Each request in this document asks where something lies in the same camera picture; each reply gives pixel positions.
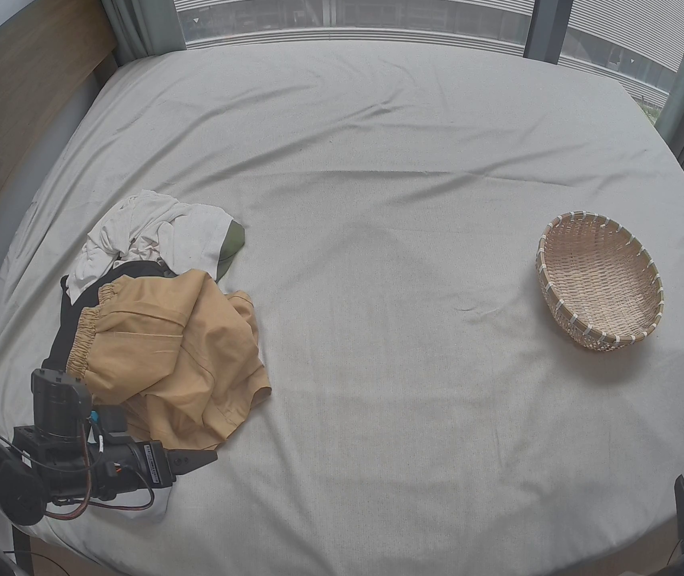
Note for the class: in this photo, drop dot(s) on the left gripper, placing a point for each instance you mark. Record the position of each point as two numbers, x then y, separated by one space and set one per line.
137 462

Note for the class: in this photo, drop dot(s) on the tan shorts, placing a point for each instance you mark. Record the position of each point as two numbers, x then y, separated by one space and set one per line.
185 345

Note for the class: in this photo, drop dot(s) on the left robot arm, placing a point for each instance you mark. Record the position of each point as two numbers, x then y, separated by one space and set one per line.
56 405

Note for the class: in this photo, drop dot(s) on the black garment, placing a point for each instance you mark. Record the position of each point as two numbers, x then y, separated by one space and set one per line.
69 327

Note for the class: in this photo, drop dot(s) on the round woven basket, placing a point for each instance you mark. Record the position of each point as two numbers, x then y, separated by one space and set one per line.
600 279

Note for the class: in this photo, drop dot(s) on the white and green garment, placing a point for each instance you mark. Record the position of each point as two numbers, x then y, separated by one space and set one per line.
191 231

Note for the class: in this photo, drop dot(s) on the bed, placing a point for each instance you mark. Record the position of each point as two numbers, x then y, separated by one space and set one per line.
390 261

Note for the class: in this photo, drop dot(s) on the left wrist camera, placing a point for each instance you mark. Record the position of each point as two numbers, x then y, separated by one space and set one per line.
115 422

